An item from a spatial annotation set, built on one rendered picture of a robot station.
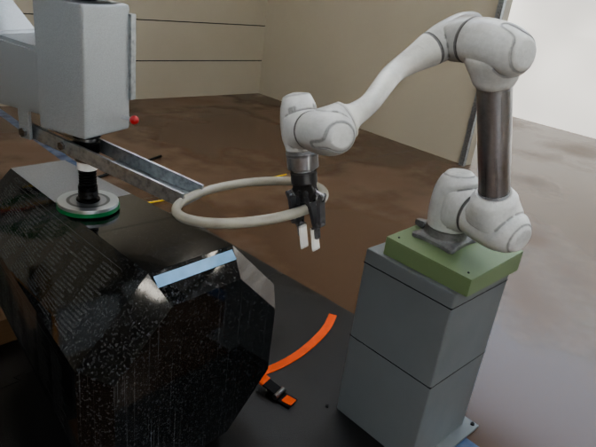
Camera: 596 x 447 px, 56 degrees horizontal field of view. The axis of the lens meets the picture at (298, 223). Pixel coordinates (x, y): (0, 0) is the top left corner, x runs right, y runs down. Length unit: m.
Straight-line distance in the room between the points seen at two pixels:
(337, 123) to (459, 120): 5.34
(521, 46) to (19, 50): 1.53
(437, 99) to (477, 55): 5.14
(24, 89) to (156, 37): 5.75
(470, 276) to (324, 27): 6.26
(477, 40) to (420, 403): 1.30
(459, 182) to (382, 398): 0.92
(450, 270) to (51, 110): 1.43
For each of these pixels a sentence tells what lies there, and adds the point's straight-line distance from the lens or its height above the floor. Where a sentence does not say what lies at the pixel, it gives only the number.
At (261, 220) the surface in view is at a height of 1.09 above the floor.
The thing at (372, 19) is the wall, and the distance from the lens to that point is 7.38.
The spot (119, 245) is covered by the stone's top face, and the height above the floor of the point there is 0.84.
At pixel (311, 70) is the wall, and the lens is 8.08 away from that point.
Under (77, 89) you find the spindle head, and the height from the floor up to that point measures 1.30.
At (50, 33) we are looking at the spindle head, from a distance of 1.98.
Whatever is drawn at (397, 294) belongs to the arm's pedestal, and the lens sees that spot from 2.12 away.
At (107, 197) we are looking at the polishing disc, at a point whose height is 0.87.
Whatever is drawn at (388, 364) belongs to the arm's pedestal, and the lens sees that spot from 2.27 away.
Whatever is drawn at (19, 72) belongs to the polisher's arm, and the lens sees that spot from 2.13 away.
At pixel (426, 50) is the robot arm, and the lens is 1.71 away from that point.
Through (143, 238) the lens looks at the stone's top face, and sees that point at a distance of 1.97.
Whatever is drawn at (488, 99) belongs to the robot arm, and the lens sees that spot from 1.72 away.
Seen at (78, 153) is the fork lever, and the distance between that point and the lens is 2.07.
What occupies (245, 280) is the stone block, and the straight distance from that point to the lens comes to 1.95.
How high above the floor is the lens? 1.71
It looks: 24 degrees down
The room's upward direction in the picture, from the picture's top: 8 degrees clockwise
